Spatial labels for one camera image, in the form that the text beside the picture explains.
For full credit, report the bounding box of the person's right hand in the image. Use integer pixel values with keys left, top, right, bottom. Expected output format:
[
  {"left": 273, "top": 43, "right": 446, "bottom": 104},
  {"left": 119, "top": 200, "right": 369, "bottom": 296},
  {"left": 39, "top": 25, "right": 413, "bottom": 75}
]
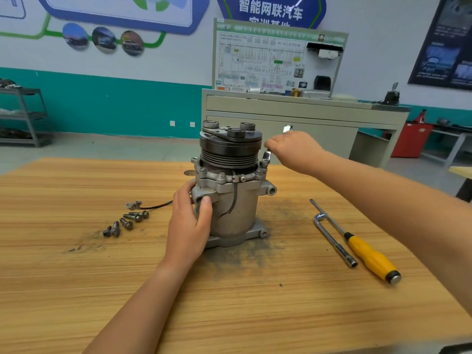
[{"left": 264, "top": 131, "right": 330, "bottom": 178}]

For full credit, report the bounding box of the person's left hand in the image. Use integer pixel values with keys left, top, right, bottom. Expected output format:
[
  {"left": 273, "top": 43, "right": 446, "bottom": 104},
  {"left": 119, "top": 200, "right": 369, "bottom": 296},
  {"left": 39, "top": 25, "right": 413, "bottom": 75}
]
[{"left": 160, "top": 180, "right": 214, "bottom": 273}]

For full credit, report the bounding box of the silver combination wrench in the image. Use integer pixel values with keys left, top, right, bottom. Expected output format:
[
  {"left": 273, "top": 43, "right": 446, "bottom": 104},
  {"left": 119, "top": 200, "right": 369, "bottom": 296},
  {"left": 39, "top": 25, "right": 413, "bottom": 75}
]
[{"left": 261, "top": 125, "right": 294, "bottom": 166}]

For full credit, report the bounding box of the grey metal compressor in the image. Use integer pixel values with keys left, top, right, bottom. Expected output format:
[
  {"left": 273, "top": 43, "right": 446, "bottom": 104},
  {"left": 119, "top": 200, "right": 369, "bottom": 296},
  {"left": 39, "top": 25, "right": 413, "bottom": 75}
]
[{"left": 125, "top": 120, "right": 278, "bottom": 249}]

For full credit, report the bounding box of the person's left forearm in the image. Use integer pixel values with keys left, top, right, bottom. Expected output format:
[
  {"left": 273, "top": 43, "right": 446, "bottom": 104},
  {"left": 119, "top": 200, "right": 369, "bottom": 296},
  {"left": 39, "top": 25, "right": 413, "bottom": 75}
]
[{"left": 83, "top": 260, "right": 187, "bottom": 354}]

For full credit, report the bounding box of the person's right forearm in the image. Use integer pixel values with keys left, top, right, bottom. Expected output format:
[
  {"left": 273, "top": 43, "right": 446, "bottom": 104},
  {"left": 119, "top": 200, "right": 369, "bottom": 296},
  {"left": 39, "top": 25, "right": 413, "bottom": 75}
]
[{"left": 313, "top": 154, "right": 472, "bottom": 314}]

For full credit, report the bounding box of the beige workbench cabinet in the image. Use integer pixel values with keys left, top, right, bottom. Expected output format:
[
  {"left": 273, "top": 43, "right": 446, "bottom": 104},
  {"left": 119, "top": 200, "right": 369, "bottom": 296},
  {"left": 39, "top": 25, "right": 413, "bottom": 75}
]
[{"left": 201, "top": 88, "right": 410, "bottom": 168}]

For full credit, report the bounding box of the silver L-shaped socket wrench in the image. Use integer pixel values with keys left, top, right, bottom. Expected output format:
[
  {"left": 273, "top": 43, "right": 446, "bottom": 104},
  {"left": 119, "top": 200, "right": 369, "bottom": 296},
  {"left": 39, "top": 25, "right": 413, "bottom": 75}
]
[{"left": 314, "top": 213, "right": 359, "bottom": 268}]

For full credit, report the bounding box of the white wiring display board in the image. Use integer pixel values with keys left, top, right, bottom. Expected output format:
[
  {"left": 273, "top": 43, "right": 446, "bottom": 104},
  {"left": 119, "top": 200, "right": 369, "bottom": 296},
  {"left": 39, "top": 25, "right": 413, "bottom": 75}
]
[{"left": 212, "top": 18, "right": 350, "bottom": 99}]

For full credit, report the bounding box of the small black device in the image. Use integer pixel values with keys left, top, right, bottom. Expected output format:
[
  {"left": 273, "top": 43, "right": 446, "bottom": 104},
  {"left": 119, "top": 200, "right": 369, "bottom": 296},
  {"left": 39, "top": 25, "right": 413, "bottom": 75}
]
[{"left": 381, "top": 83, "right": 401, "bottom": 106}]

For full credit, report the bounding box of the red cabinet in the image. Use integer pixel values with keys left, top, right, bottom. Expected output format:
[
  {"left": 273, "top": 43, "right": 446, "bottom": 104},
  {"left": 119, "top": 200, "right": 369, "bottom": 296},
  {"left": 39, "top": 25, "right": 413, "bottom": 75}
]
[{"left": 391, "top": 121, "right": 434, "bottom": 158}]

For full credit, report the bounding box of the wooden side table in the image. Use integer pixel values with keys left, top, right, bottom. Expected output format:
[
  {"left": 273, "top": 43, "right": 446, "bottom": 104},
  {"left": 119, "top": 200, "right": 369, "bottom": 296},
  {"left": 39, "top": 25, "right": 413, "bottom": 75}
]
[{"left": 450, "top": 166, "right": 472, "bottom": 202}]

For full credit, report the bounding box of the grey metal shelf cart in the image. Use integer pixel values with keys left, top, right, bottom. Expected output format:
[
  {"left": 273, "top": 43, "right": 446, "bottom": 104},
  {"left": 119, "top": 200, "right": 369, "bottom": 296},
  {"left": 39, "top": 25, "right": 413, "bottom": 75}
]
[{"left": 0, "top": 79, "right": 53, "bottom": 148}]

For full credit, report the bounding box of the blue rounded infographic panel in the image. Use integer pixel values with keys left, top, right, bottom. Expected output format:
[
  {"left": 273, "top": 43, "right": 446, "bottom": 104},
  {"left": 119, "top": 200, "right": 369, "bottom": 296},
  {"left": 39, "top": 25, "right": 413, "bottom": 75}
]
[{"left": 35, "top": 0, "right": 211, "bottom": 36}]

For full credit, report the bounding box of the yellow handled screwdriver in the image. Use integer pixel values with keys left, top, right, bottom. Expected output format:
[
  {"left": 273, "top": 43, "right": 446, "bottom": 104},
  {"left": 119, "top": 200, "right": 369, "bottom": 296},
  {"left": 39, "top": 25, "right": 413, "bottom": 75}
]
[{"left": 310, "top": 199, "right": 402, "bottom": 285}]

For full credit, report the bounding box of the blue hexagon wall sign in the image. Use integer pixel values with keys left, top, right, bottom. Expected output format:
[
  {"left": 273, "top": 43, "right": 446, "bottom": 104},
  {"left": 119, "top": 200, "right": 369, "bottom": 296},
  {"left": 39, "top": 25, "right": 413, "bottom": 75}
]
[{"left": 216, "top": 0, "right": 327, "bottom": 30}]

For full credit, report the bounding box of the dark wall poster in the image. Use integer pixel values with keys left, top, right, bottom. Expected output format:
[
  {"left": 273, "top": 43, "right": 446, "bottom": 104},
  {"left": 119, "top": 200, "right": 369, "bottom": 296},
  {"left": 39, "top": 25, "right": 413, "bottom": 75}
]
[{"left": 408, "top": 0, "right": 472, "bottom": 90}]

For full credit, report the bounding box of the round photo wall decal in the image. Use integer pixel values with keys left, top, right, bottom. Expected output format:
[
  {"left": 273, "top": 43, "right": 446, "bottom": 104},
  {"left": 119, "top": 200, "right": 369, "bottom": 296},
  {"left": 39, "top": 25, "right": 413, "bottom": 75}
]
[
  {"left": 62, "top": 23, "right": 90, "bottom": 51},
  {"left": 91, "top": 26, "right": 118, "bottom": 54},
  {"left": 120, "top": 30, "right": 146, "bottom": 57}
]

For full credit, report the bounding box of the white infographic wall panel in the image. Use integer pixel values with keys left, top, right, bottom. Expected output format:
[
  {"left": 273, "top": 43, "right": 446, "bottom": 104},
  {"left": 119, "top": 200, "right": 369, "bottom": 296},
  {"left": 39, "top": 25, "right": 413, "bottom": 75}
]
[{"left": 0, "top": 0, "right": 27, "bottom": 19}]

